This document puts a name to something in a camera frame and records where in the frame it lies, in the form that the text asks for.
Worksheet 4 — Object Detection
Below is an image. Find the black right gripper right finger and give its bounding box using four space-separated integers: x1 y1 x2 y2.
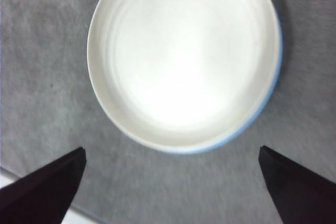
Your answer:
258 145 336 224

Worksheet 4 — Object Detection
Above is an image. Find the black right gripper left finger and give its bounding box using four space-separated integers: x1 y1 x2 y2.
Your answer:
0 147 87 224

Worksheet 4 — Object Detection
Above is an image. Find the blue round plate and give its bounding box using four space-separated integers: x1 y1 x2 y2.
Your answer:
154 1 284 155

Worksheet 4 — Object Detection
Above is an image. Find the white round plate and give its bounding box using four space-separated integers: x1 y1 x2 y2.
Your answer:
87 0 280 148

